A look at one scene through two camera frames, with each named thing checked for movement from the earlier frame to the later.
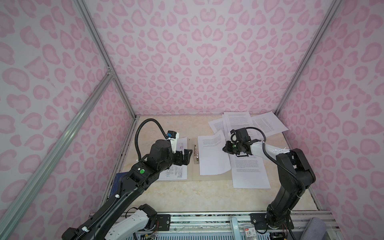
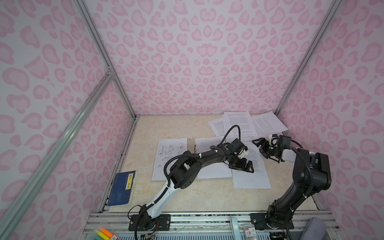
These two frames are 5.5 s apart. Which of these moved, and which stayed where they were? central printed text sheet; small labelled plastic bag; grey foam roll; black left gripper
Moved: black left gripper
Stayed: central printed text sheet; grey foam roll; small labelled plastic bag
